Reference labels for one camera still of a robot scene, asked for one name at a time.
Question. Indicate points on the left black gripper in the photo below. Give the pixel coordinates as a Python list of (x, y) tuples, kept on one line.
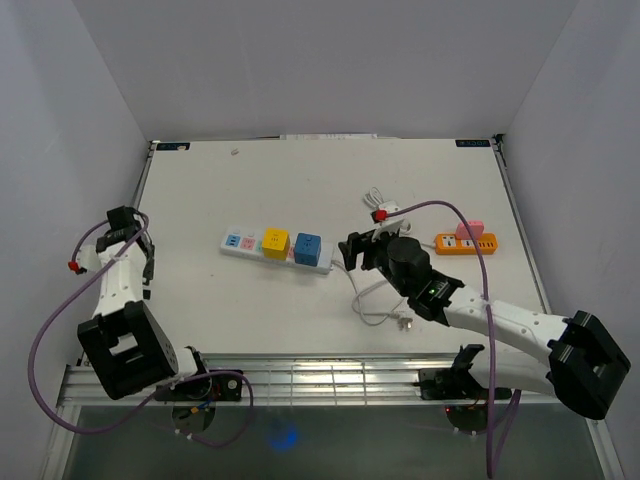
[(148, 269)]

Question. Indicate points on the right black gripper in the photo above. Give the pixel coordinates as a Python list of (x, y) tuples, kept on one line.
[(363, 243)]

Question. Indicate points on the blue cube socket adapter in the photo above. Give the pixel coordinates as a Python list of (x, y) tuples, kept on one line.
[(307, 249)]

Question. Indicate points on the yellow cube socket adapter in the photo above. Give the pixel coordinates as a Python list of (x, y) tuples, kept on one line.
[(276, 244)]

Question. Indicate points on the white multicolour power strip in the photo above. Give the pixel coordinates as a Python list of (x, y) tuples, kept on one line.
[(244, 242)]

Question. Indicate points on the pink plug adapter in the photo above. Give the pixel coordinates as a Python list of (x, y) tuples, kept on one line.
[(469, 229)]

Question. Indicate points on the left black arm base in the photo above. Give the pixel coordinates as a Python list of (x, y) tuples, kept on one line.
[(226, 387)]

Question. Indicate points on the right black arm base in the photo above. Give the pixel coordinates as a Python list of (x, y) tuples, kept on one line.
[(449, 384)]

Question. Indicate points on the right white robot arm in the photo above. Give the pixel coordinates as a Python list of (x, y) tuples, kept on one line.
[(573, 359)]

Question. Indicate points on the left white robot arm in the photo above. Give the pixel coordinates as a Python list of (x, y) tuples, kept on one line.
[(122, 340)]

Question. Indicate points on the orange power strip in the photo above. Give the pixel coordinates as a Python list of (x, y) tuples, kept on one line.
[(449, 244)]

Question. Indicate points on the left blue corner label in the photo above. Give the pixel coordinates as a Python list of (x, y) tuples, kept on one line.
[(173, 146)]

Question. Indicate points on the blue corner label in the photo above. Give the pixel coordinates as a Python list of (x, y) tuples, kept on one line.
[(473, 143), (173, 146)]

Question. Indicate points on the right blue corner label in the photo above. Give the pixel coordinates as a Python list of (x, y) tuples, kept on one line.
[(473, 143)]

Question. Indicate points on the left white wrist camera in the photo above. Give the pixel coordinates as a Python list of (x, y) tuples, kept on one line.
[(85, 260)]

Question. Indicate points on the aluminium rail frame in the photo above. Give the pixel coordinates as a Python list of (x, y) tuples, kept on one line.
[(289, 381)]

